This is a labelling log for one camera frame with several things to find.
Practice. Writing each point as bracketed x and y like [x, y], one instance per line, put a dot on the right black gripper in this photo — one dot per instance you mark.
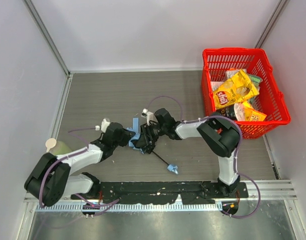
[146, 135]

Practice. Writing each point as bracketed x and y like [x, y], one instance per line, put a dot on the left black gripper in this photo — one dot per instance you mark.
[129, 135]

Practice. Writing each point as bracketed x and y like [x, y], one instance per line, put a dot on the light blue folding umbrella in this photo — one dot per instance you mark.
[173, 168]

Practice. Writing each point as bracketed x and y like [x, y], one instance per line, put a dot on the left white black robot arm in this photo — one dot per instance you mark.
[52, 178]

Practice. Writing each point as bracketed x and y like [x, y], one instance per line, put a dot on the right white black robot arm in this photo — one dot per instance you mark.
[220, 133]

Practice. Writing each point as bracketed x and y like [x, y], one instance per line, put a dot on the green bottle beige cap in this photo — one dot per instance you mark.
[56, 147]

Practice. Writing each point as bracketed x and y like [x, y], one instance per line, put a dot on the white red snack packet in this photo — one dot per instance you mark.
[215, 85]

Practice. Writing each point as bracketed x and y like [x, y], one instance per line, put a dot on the black snack bag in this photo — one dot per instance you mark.
[229, 112]

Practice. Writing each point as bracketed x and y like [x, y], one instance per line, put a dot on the yellow Lays chip bag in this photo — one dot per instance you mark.
[237, 89]

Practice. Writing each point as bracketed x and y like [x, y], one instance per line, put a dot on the yellow orange snack bag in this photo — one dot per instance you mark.
[246, 113]

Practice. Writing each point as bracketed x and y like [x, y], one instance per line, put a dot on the green snack packet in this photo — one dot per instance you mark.
[256, 80]

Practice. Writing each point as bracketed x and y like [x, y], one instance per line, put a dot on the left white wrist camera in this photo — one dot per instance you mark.
[103, 126]

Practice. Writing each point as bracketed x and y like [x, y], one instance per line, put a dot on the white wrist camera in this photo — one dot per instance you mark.
[103, 126]
[147, 115]

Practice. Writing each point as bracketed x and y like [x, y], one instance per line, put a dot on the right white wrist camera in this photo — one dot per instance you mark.
[147, 115]

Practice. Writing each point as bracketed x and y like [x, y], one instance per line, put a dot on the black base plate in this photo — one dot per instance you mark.
[163, 192]

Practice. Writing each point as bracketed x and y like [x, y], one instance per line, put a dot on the aluminium front rail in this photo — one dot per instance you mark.
[176, 207]

